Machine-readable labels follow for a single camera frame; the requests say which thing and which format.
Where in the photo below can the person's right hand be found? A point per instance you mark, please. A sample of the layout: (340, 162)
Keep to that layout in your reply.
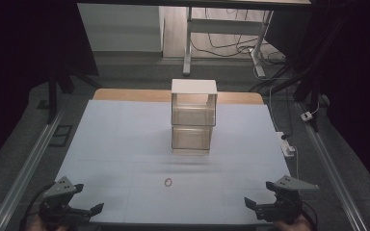
(297, 225)

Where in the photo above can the clear plastic drawer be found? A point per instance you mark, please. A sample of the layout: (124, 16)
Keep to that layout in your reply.
(193, 116)
(191, 138)

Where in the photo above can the person's left hand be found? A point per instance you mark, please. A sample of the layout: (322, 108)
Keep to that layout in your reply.
(35, 225)

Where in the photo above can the small white adapter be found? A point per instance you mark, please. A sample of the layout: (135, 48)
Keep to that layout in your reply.
(306, 116)

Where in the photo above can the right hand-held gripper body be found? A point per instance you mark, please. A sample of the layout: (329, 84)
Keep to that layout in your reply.
(282, 207)

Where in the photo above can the clear drawer cabinet white top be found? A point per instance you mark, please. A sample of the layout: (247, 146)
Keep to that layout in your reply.
(194, 86)

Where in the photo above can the white power strip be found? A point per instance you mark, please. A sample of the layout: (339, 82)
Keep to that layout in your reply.
(285, 146)

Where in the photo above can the black tripod stand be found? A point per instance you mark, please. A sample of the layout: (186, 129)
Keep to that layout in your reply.
(53, 96)

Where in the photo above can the white desk frame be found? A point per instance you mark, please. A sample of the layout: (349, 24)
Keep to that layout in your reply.
(224, 27)

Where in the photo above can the white table mat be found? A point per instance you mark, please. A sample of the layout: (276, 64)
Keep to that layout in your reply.
(125, 154)

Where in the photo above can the white panel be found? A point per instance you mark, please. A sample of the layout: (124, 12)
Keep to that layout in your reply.
(118, 27)

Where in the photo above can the aluminium rail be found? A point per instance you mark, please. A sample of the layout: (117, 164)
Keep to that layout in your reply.
(334, 173)
(25, 173)

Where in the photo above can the wooden table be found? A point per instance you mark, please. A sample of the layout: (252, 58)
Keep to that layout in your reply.
(125, 95)

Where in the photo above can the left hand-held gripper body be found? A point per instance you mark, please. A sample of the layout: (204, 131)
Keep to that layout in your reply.
(56, 205)

